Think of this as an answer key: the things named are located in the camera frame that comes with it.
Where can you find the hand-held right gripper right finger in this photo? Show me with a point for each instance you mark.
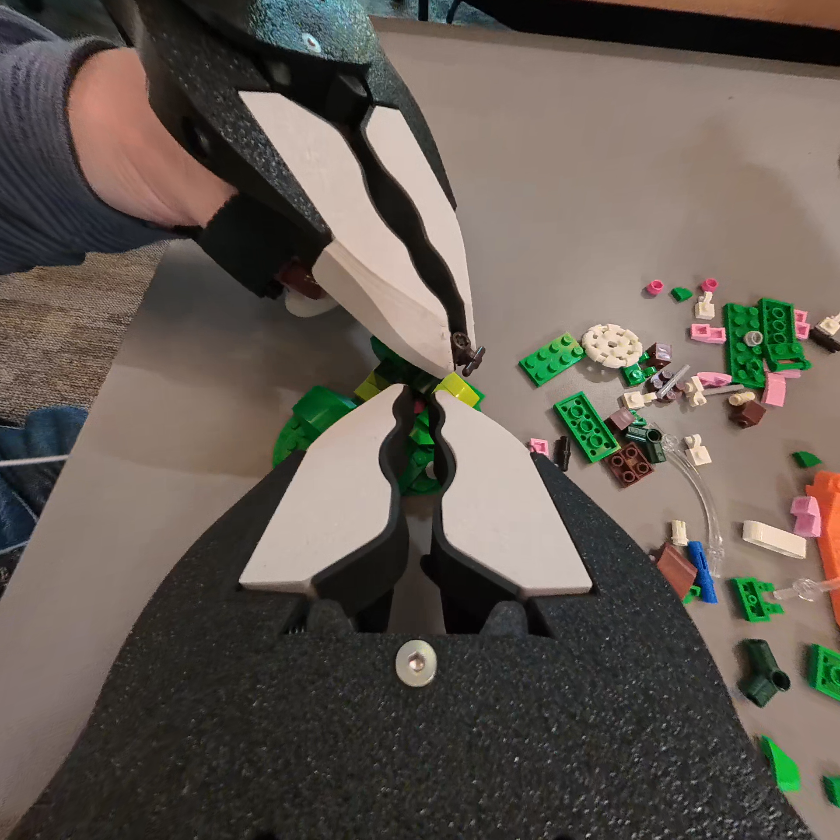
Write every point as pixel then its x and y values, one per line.
pixel 512 518

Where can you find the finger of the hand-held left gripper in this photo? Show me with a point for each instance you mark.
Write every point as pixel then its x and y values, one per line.
pixel 315 170
pixel 426 190

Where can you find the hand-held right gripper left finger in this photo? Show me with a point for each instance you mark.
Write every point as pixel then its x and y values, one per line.
pixel 315 512

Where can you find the green lego model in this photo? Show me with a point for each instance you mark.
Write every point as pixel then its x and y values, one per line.
pixel 315 410

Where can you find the dark brown lego pin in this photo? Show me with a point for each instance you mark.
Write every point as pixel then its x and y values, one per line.
pixel 467 352

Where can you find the pile of lego pieces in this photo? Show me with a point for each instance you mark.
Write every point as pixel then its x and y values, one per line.
pixel 745 341

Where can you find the person's left forearm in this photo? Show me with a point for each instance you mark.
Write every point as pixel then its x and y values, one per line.
pixel 33 164

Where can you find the person's left hand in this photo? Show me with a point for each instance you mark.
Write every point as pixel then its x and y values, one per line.
pixel 131 144

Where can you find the person's leg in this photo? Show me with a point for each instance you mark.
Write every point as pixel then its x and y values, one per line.
pixel 39 433

